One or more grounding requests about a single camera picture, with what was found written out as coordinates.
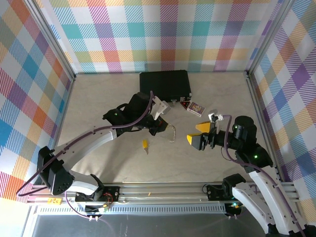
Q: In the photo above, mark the yellow headed key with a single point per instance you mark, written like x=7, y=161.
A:
x=145, y=143

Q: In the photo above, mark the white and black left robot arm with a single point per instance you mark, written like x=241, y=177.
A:
x=81, y=143

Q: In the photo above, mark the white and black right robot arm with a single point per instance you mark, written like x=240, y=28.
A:
x=266, y=187

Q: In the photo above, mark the colourful playing card box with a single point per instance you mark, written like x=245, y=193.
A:
x=196, y=108

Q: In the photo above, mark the black box with red triangle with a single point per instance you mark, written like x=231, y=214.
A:
x=184, y=105

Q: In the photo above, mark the black hard carry case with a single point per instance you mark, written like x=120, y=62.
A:
x=163, y=84

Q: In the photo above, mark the small black electronics board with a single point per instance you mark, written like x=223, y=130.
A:
x=234, y=206
x=98, y=209

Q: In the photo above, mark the grey metal sheet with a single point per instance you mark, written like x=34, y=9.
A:
x=160, y=227

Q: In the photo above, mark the small orange label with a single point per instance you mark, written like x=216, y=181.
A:
x=54, y=201

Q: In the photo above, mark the aluminium table edge rail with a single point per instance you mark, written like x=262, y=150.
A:
x=64, y=103
x=258, y=111

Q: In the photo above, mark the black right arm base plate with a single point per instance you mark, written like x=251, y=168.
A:
x=213, y=192

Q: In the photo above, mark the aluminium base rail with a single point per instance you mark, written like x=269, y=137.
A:
x=160, y=190

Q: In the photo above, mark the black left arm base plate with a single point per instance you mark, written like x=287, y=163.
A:
x=112, y=192

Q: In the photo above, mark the aluminium frame post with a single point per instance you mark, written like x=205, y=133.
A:
x=51, y=39
x=271, y=37

